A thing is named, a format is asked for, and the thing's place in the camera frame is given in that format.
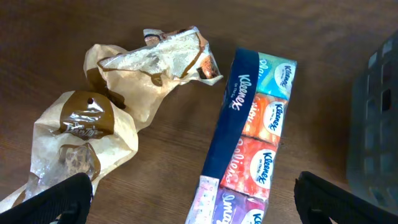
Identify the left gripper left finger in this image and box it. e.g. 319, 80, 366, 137
1, 173, 93, 224

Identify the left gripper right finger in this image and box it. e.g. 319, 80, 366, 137
294, 171, 397, 224

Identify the brown bread bag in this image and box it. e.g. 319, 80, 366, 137
83, 26, 223, 130
1, 91, 138, 212

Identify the Kleenex tissue multipack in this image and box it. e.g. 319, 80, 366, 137
185, 49, 297, 224

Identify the grey plastic basket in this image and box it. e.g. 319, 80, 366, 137
346, 33, 397, 215

